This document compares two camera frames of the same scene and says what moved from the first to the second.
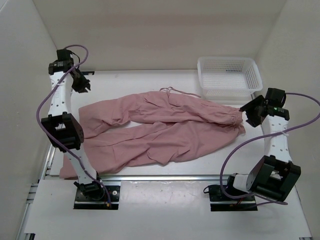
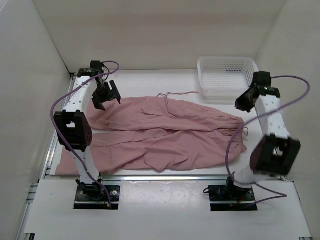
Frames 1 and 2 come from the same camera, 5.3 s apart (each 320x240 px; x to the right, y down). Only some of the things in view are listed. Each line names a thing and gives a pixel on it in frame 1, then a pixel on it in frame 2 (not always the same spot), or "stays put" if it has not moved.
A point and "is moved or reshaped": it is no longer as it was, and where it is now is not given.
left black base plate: [82, 202] stays put
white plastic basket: [228, 78] stays put
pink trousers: [150, 128] is moved or reshaped
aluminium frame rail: [121, 178] stays put
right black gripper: [248, 108] → [240, 104]
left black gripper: [80, 88] → [98, 101]
